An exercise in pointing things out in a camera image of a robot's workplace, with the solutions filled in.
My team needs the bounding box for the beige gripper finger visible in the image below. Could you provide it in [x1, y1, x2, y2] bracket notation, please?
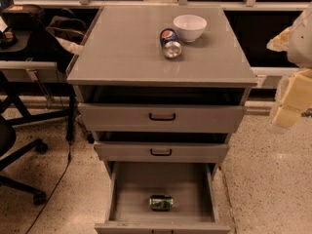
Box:
[272, 68, 312, 130]
[266, 27, 290, 52]

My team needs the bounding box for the green soda can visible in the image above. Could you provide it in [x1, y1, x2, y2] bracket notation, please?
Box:
[149, 195, 174, 212]

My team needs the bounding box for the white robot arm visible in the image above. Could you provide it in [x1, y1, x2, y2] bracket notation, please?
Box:
[266, 7, 312, 134]

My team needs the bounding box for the blue Pepsi can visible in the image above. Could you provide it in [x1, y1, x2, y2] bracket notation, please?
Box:
[160, 28, 181, 59]

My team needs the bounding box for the grey drawer cabinet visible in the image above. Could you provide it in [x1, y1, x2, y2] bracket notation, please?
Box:
[65, 5, 258, 180]

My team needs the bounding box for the bottom grey drawer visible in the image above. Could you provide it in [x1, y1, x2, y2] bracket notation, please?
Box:
[95, 162, 230, 234]

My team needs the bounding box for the grey drawer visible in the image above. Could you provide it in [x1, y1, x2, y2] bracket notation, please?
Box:
[95, 162, 230, 234]
[95, 141, 229, 163]
[78, 103, 246, 134]

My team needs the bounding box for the top grey drawer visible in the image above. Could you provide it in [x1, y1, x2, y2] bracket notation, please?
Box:
[78, 103, 246, 134]

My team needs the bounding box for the middle grey drawer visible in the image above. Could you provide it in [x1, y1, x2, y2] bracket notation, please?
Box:
[95, 141, 229, 163]

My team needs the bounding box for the white bowl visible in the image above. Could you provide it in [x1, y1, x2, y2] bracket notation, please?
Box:
[174, 15, 208, 42]

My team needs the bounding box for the dark bag on desk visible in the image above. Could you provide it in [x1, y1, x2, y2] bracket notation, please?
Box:
[46, 16, 88, 55]

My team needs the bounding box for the grey side desk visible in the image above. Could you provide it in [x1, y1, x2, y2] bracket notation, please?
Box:
[0, 60, 75, 140]

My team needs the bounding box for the black office chair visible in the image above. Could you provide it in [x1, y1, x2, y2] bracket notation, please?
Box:
[0, 116, 48, 205]

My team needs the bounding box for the black top drawer handle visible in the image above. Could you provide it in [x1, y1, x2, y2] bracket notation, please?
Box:
[148, 113, 176, 122]

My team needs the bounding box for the black drawer handle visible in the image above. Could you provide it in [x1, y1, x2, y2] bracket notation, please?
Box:
[150, 149, 173, 157]
[148, 113, 176, 122]

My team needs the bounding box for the black middle drawer handle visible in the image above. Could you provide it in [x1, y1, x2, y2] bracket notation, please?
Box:
[150, 149, 173, 157]

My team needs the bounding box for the black floor cable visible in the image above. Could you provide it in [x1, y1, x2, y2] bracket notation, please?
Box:
[23, 139, 73, 234]

